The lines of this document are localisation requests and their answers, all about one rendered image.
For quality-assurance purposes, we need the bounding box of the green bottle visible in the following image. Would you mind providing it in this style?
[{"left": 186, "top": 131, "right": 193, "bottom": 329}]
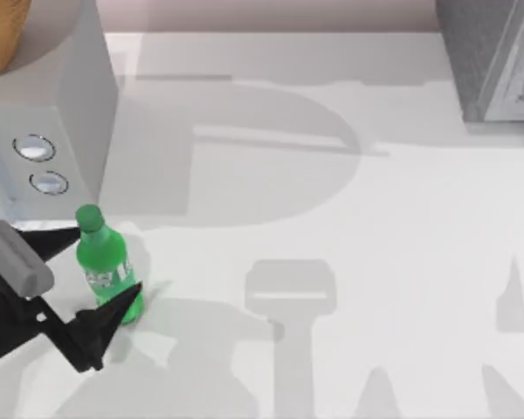
[{"left": 74, "top": 203, "right": 147, "bottom": 326}]

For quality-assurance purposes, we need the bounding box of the microwave knob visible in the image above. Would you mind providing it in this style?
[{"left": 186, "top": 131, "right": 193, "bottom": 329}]
[
  {"left": 28, "top": 170, "right": 70, "bottom": 196},
  {"left": 11, "top": 134, "right": 57, "bottom": 162}
]

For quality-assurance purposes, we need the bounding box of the pale microwave oven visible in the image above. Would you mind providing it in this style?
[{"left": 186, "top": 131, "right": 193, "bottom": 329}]
[{"left": 0, "top": 0, "right": 120, "bottom": 220}]

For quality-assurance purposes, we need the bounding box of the round wooden object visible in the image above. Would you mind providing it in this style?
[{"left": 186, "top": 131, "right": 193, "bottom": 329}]
[{"left": 0, "top": 0, "right": 32, "bottom": 80}]

